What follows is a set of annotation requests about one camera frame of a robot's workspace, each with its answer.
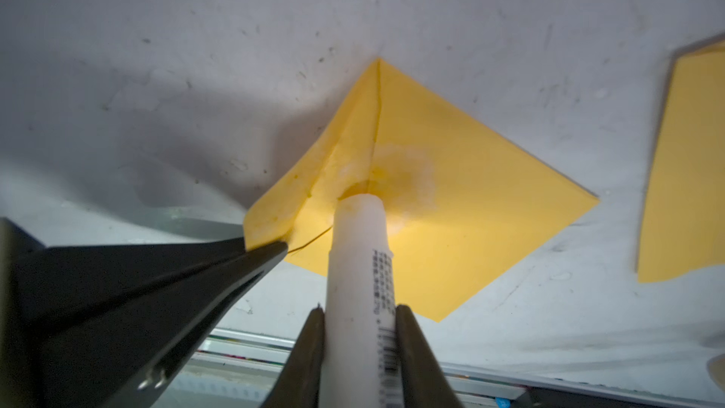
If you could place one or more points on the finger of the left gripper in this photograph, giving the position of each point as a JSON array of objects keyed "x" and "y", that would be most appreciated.
[{"x": 112, "y": 326}]

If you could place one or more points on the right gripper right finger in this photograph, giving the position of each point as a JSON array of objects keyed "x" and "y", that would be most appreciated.
[{"x": 424, "y": 383}]

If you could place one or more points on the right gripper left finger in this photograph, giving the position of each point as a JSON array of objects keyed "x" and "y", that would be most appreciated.
[{"x": 299, "y": 381}]

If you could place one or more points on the white glue stick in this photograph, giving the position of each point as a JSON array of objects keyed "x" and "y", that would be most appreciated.
[{"x": 360, "y": 366}]

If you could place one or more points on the yellow envelope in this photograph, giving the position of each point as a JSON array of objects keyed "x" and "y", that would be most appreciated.
[
  {"x": 463, "y": 203},
  {"x": 682, "y": 228}
]

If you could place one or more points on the green head wooden hammer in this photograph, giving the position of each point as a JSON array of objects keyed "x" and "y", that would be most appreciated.
[{"x": 716, "y": 371}]

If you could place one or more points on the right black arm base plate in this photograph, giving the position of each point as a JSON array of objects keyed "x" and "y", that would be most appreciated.
[{"x": 555, "y": 398}]

